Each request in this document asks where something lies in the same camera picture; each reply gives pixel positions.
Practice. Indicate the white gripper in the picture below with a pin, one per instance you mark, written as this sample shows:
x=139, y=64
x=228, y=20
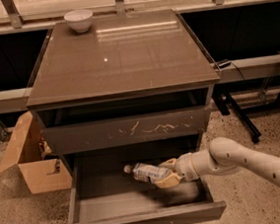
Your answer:
x=185, y=166

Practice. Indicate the clear plastic water bottle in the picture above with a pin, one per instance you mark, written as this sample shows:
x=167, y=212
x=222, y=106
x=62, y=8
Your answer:
x=146, y=173

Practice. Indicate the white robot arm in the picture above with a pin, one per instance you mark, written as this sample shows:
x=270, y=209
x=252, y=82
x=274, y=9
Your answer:
x=223, y=157

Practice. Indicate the open grey middle drawer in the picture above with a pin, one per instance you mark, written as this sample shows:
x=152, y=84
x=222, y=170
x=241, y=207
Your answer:
x=102, y=193

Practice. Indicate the dark grey drawer cabinet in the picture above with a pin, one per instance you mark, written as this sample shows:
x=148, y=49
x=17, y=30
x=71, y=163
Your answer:
x=124, y=65

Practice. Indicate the scratched grey top drawer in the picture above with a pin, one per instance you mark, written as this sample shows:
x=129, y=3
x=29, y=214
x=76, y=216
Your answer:
x=97, y=135

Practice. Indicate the black metal stand leg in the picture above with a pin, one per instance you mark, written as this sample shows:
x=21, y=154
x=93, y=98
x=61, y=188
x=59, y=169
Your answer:
x=224, y=101

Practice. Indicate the small black device on ledge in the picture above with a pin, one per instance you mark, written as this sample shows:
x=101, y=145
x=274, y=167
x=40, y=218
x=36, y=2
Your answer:
x=222, y=63

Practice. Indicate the open cardboard box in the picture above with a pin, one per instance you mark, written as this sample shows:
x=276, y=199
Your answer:
x=23, y=151

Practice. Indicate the white ceramic bowl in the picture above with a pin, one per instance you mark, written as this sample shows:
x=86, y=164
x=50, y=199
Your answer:
x=79, y=20

